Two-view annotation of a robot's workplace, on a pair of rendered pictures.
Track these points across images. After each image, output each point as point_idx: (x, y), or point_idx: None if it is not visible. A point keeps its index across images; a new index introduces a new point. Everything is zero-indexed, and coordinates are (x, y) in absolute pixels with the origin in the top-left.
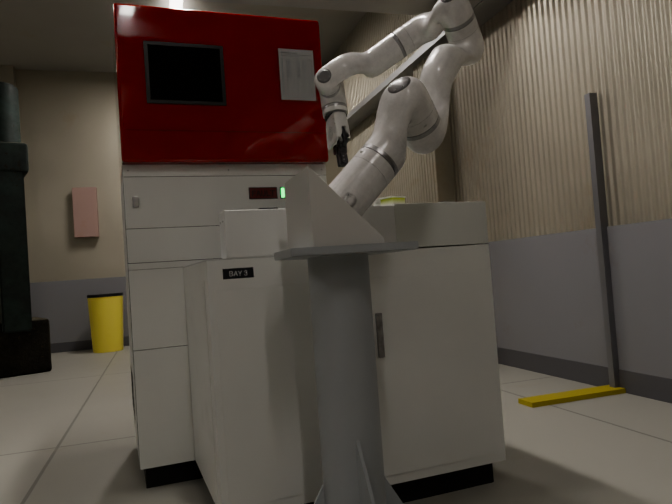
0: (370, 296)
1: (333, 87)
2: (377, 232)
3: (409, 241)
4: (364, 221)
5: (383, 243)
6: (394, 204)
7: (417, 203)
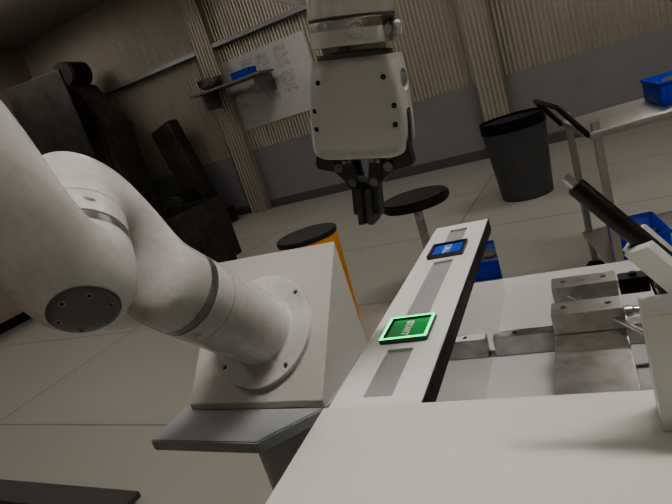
0: (266, 470)
1: (282, 1)
2: (192, 390)
3: (160, 431)
4: (198, 365)
5: (187, 406)
6: (323, 410)
7: (285, 472)
